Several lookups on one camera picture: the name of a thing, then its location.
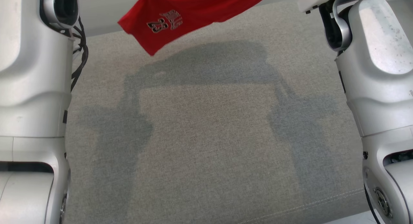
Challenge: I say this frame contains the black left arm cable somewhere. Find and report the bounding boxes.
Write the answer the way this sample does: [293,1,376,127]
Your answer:
[48,16,89,92]

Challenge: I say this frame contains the grey fabric sofa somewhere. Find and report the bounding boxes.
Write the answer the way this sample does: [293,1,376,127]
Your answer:
[63,0,371,224]

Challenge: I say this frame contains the red shorts with white trim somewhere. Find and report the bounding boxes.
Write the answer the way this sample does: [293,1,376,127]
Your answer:
[117,0,271,56]

